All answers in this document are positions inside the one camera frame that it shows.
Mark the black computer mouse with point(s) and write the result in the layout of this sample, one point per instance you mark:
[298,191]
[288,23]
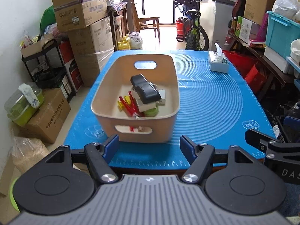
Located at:
[145,89]

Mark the green black bicycle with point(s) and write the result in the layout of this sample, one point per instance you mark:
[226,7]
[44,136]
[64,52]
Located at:
[194,34]

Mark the white tissue box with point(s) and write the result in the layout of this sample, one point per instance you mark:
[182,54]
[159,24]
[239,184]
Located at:
[218,61]

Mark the dark wooden side shelf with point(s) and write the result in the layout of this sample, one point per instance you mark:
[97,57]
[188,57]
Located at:
[275,74]

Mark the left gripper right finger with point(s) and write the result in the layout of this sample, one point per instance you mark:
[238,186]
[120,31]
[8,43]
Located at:
[200,158]

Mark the small white usb charger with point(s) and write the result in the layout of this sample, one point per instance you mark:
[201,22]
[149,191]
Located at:
[162,100]

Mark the beige plastic storage bin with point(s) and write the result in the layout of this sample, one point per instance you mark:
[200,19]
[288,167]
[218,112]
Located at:
[159,69]

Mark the wooden chair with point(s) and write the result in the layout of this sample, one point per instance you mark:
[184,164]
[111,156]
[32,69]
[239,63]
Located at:
[145,22]

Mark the large white power adapter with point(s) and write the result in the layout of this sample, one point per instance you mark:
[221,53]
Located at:
[142,106]

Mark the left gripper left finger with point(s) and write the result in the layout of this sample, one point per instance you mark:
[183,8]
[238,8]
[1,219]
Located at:
[98,156]

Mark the green lidded plastic container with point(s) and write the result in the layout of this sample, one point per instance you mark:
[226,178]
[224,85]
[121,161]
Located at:
[23,104]

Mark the white plastic bag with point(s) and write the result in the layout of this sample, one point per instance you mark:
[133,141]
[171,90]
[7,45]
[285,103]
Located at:
[287,8]

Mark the open top cardboard box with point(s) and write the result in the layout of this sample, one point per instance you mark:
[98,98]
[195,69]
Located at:
[78,14]

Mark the yellow oil jug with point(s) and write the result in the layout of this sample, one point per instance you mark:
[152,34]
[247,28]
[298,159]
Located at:
[124,44]

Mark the large stacked cardboard box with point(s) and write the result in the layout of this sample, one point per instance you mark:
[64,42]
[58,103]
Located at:
[92,47]

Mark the green white product box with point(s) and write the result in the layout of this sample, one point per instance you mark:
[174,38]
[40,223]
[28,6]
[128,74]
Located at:
[246,29]

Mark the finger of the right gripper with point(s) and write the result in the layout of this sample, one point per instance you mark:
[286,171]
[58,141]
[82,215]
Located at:
[259,140]

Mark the teal plastic storage crate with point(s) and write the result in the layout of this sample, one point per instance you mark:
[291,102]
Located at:
[281,31]

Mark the red toy figure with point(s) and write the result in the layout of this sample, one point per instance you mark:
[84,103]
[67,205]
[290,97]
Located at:
[133,112]

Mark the floor cardboard box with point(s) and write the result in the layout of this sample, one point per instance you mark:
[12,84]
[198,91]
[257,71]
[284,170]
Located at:
[47,122]

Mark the clear bag of grain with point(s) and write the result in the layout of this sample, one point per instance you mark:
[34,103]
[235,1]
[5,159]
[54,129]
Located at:
[26,152]

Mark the red bucket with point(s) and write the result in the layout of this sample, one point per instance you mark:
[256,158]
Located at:
[180,28]

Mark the yellow toy launcher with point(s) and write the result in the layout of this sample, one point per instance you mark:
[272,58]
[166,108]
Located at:
[124,103]

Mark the black metal shelf rack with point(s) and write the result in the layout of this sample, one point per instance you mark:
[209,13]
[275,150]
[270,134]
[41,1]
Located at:
[45,66]

